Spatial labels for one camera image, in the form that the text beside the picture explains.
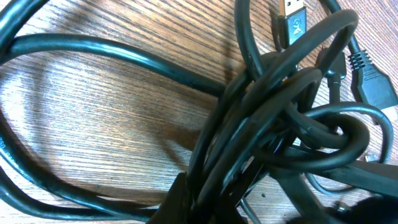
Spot black usb cable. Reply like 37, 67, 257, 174
233, 0, 396, 224
0, 0, 398, 224

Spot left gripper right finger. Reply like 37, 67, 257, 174
270, 147, 397, 223

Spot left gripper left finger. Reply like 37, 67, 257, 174
146, 172, 191, 224

